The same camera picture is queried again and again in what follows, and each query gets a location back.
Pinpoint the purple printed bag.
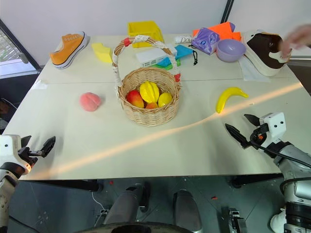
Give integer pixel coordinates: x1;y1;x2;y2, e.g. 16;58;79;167
191;27;221;55

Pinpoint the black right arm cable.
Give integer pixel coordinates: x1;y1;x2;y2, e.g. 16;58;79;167
251;140;311;168

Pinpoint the yellow lemon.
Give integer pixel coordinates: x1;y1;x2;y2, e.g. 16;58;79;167
157;92;173;108

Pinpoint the white floor cable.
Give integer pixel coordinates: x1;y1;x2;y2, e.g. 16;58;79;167
91;191;105;210

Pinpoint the black window frame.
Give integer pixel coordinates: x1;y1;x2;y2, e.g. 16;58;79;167
0;18;41;71

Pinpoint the red and yellow mango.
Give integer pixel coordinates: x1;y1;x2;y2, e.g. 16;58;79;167
126;90;145;108

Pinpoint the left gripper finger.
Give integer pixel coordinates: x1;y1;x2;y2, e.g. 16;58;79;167
38;136;56;159
20;135;33;150

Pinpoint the yellow plastic bin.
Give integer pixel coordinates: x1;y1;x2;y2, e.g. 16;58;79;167
127;20;164;49

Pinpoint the white flat box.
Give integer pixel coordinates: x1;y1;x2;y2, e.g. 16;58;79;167
135;49;177;68

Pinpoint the wicker basket with handle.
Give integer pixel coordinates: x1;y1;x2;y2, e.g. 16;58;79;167
111;34;183;128

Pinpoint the yellow sponge block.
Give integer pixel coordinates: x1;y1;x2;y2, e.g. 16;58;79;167
91;42;113;64

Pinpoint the orange box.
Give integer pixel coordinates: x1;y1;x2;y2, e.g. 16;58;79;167
192;21;242;42

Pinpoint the pink peach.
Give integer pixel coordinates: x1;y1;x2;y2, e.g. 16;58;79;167
79;92;103;112

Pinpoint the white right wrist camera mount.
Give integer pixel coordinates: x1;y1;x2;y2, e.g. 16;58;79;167
258;112;287;148

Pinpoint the brown and white shoe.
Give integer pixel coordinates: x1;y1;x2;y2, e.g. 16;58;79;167
243;29;292;77

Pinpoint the black slanted pole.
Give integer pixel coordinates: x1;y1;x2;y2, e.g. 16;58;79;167
219;0;235;24

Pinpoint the white cloth piece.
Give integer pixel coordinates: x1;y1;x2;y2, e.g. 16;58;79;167
270;207;289;233

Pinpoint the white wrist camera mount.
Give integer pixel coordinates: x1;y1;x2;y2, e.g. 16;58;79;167
258;112;287;148
0;134;23;168

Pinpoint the yellow banana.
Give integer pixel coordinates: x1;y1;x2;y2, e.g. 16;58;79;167
216;86;250;114

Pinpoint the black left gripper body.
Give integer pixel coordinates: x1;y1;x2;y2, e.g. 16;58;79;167
17;147;41;171

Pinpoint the dark grey rounded shape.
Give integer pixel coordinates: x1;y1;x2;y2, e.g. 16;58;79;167
104;186;147;225
173;189;203;233

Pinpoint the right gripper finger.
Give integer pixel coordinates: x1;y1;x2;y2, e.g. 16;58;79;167
243;114;262;128
225;123;251;150

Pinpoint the black table frame bar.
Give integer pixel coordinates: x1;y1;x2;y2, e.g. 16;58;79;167
230;174;284;188
20;179;105;193

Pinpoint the purple plastic bowl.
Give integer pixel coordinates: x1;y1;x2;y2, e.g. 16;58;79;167
216;39;247;63

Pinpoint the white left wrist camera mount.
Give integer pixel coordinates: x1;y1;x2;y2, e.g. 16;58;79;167
0;134;23;168

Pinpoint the orange canvas sneaker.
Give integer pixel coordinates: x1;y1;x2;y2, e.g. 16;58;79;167
49;31;89;70

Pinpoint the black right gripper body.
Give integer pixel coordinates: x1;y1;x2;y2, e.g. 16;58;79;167
249;123;269;149

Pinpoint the person's bare hand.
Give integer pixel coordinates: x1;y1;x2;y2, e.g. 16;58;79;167
278;23;311;60

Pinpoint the white Dove tube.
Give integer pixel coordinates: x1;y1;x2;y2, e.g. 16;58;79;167
174;35;195;45

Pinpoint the white paper sheet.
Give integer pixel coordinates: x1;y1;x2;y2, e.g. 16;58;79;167
238;56;272;83

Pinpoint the yellow starfruit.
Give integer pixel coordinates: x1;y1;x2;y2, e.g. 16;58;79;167
139;81;161;103

